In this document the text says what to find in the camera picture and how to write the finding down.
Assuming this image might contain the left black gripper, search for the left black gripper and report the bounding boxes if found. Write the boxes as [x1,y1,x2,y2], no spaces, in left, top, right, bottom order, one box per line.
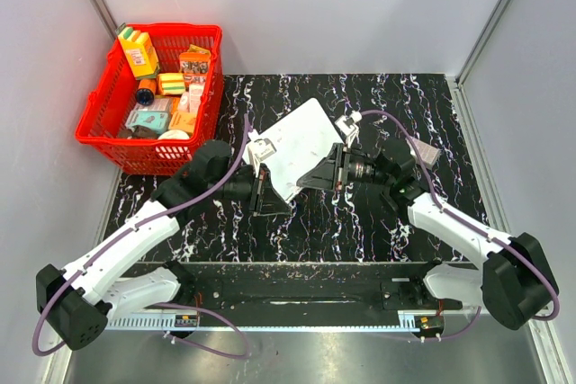
[208,162,291,216]

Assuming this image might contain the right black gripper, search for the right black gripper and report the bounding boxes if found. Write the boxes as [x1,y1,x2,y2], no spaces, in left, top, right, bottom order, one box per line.
[297,143,392,192]

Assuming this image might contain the white rectangular whiteboard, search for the white rectangular whiteboard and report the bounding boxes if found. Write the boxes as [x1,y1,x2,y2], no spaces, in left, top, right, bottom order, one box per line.
[243,98,342,202]

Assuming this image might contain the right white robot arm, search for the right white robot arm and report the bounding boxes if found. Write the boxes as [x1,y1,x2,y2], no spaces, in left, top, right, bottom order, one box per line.
[297,139,560,330]

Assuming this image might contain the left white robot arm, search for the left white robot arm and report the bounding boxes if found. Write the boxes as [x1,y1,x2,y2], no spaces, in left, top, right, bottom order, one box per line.
[32,138,290,356]

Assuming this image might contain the orange small box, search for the orange small box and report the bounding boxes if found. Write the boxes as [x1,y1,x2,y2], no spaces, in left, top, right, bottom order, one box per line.
[168,112,196,136]

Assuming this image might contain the white round lid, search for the white round lid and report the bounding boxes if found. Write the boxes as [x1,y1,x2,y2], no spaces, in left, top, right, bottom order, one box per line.
[158,129,190,140]

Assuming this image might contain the pink white box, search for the pink white box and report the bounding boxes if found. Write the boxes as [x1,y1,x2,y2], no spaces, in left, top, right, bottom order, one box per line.
[177,83,205,114]

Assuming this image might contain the teal product box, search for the teal product box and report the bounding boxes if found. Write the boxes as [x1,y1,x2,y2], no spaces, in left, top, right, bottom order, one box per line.
[125,110,171,134]

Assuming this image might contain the yellow green sponge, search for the yellow green sponge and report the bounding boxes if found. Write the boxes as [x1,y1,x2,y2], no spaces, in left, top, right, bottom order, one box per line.
[157,73,186,95]

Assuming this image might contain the orange snack box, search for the orange snack box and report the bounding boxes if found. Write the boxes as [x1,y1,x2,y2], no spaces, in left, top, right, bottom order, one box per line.
[179,44,212,76]

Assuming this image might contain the orange can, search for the orange can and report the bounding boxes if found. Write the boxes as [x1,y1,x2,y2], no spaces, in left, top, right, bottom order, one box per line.
[135,78,157,106]

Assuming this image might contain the red plastic shopping basket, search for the red plastic shopping basket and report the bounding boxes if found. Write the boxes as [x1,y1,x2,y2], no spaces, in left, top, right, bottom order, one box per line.
[76,22,224,176]

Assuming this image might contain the yellow juice carton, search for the yellow juice carton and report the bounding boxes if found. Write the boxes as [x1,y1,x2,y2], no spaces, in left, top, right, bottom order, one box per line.
[117,24,159,80]

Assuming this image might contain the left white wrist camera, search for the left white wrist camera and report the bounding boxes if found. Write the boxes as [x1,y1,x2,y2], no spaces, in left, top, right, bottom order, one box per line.
[247,130,276,173]

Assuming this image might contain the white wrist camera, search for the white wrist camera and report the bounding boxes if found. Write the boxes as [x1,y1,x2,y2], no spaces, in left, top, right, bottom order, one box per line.
[247,130,276,173]
[335,112,362,147]

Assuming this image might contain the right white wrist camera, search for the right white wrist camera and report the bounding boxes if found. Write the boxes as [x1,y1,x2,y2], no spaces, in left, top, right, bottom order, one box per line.
[335,112,362,147]

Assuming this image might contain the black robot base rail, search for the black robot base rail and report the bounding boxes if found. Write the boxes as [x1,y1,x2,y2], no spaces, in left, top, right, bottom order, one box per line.
[164,261,441,328]

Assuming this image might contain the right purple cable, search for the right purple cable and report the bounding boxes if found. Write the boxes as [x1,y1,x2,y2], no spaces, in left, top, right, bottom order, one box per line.
[357,110,561,323]

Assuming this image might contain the purple floor cable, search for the purple floor cable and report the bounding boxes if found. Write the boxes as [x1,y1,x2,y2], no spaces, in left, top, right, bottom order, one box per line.
[152,302,251,361]

